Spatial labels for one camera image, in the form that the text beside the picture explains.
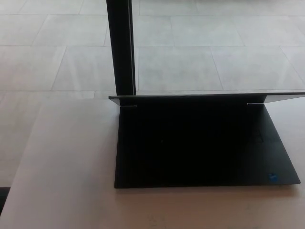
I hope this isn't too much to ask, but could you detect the silver Dell laptop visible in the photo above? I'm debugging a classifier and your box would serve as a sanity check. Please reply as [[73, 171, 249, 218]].
[[108, 92, 305, 189]]

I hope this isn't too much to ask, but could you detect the black vertical post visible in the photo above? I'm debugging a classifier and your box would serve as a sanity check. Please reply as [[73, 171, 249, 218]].
[[106, 0, 137, 107]]

